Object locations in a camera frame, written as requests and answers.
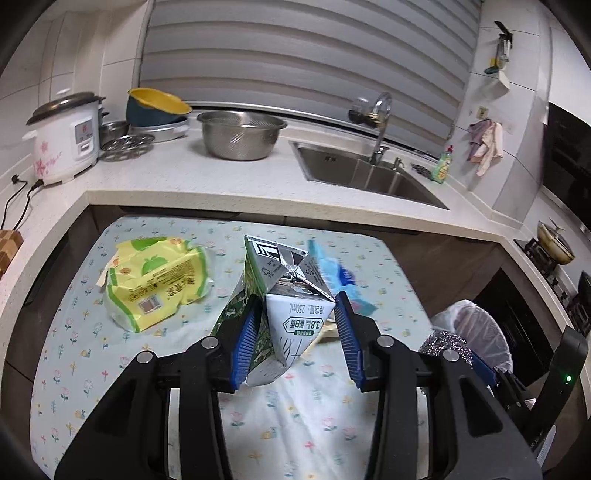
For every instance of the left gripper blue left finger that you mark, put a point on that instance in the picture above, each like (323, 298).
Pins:
(244, 343)

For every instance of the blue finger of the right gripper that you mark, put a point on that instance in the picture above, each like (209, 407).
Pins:
(483, 370)

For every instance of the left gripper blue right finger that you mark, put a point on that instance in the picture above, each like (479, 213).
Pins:
(348, 328)

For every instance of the blue white wipes packet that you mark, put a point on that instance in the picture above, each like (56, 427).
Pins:
(339, 279)

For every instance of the metal scouring ball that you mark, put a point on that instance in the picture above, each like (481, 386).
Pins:
(449, 344)

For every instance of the green white milk carton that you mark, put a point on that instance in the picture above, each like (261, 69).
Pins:
(296, 302)

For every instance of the yellow green snack bag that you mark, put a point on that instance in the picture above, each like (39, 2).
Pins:
(148, 279)

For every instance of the trash bin with liner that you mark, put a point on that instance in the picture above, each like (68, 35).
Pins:
(480, 331)

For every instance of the chrome kitchen faucet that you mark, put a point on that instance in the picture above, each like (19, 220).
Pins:
(375, 117)

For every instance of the black built-in oven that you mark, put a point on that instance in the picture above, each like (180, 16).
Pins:
(530, 331)

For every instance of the floral patterned tablecloth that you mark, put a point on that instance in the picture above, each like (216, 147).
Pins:
(108, 403)

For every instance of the black gas stove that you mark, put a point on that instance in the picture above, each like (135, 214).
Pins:
(548, 267)

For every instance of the cream frying pan with lid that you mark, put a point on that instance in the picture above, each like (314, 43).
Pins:
(550, 238)

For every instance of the stainless steel sink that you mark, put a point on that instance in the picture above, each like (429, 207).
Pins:
(346, 169)

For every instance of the dark scrubber by sink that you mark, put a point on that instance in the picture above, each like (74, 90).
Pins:
(422, 170)

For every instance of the green dish soap bottle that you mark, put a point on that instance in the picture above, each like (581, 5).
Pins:
(441, 170)

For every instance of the stainless steel colander bowl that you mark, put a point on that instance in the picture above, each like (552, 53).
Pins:
(240, 136)

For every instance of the pink hanging dish towel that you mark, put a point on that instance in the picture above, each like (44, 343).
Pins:
(486, 145)

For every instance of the metal steamer rack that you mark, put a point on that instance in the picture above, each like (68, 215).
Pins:
(140, 140)

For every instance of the checkered wooden cutting board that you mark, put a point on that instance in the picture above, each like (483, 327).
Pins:
(10, 243)

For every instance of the yellow blue plastic basin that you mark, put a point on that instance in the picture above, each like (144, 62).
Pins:
(151, 107)

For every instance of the grey window blind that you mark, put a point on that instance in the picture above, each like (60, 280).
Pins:
(313, 59)

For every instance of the white floral rice cooker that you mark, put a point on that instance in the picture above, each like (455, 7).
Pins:
(65, 136)

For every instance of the wall hook with brush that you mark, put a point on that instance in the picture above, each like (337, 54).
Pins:
(497, 66)

